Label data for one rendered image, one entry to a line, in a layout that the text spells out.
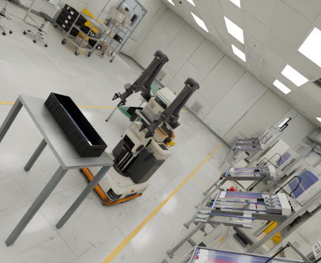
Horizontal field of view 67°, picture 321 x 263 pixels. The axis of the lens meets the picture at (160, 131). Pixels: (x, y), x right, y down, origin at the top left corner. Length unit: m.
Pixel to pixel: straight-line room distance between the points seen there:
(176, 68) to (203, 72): 1.31
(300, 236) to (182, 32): 10.70
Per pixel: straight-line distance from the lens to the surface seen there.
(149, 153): 2.61
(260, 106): 11.35
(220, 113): 11.41
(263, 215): 2.72
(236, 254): 1.99
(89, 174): 2.87
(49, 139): 1.71
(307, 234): 2.81
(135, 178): 2.88
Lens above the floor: 1.71
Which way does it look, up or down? 16 degrees down
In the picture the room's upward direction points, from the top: 40 degrees clockwise
